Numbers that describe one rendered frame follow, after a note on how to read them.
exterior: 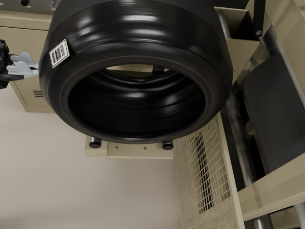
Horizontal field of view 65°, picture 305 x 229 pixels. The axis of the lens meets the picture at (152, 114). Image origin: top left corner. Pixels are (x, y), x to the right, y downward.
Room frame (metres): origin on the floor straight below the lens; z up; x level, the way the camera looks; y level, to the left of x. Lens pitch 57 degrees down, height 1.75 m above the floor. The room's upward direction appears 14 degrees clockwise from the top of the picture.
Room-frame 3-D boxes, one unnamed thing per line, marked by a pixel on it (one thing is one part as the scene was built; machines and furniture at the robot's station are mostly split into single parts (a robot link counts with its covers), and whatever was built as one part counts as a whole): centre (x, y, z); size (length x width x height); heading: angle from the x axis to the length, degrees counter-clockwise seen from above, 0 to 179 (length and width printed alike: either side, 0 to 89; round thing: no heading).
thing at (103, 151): (0.52, 0.22, 0.83); 0.36 x 0.09 x 0.06; 14
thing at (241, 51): (0.86, -0.23, 1.05); 0.20 x 0.15 x 0.30; 14
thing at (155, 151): (0.56, 0.09, 0.80); 0.37 x 0.36 x 0.02; 104
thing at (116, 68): (0.73, 0.13, 0.90); 0.40 x 0.03 x 0.10; 104
